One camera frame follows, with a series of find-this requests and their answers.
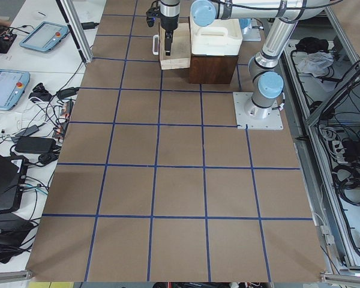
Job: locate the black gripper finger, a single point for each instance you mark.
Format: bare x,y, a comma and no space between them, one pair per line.
168,43

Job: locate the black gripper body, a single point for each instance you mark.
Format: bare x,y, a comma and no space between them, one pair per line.
168,23

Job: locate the light wooden drawer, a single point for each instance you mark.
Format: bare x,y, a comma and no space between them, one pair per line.
180,54

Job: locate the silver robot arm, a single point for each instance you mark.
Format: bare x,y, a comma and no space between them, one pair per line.
268,85

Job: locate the dark brown wooden cabinet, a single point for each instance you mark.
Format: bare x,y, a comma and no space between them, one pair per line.
212,69

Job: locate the white plastic tray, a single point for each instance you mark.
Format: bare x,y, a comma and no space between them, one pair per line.
220,38

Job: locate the blue teach pendant far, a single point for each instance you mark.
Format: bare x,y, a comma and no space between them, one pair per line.
45,37

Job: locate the blue teach pendant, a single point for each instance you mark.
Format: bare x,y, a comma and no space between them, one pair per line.
12,86
45,37

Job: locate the white crumpled cloth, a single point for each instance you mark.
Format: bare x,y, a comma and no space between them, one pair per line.
316,64

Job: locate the black power adapter brick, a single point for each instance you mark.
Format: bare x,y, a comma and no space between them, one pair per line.
34,145

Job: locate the blue teach pendant near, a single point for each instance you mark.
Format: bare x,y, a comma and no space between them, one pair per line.
12,86

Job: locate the black monitor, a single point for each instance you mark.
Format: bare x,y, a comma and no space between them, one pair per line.
13,171

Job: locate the white drawer handle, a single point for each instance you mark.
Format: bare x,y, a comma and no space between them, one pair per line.
155,44

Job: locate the aluminium frame post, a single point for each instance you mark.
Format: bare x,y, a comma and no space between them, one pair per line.
71,18

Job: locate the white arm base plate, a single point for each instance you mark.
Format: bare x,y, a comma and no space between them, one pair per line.
249,116

